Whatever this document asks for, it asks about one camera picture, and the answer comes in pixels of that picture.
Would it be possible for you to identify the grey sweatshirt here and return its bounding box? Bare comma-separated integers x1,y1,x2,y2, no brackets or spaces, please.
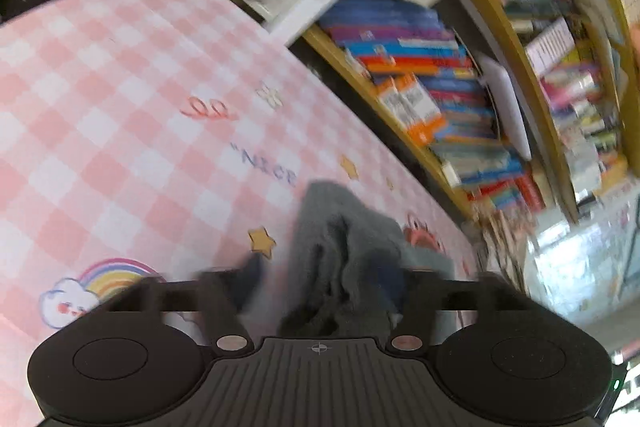
277,180,457,338

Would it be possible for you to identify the row of colourful books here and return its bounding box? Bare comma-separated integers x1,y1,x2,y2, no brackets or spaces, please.
317,0,546,213

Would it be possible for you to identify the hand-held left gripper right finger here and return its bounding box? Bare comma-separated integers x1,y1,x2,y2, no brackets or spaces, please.
372,259,543,356

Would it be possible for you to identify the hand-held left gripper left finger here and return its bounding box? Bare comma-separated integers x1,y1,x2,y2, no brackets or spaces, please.
107,254,266,358

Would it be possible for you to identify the white charger plug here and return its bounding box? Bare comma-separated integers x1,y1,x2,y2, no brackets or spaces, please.
440,161,462,188

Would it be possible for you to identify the orange and white box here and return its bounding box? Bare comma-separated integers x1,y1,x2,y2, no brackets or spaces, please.
375,77,407,128
396,74,447,146

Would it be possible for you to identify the stack of papers and booklets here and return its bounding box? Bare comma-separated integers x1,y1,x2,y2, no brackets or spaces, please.
475,207,531,293

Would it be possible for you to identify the row of slim books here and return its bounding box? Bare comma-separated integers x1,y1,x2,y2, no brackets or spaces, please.
500,0,628,193

